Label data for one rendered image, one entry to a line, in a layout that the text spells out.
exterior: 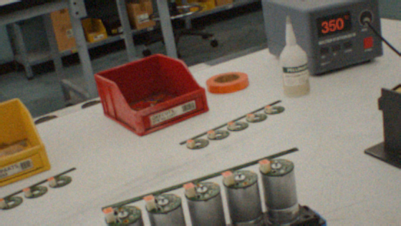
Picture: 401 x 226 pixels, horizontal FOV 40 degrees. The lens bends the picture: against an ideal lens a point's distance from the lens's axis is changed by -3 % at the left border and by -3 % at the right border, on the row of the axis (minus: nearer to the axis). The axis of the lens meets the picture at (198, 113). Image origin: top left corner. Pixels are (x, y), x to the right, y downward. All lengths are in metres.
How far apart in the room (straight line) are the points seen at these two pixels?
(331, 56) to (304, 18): 0.07
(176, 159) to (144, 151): 0.05
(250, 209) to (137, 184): 0.19
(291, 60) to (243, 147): 0.15
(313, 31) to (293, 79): 0.08
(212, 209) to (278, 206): 0.05
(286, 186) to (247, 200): 0.03
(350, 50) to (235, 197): 0.43
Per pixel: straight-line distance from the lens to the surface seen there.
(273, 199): 0.40
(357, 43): 0.79
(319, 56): 0.76
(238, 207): 0.39
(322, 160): 0.54
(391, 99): 0.51
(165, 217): 0.37
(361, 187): 0.49
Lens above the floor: 0.99
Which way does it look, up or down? 20 degrees down
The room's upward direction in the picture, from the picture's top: 11 degrees counter-clockwise
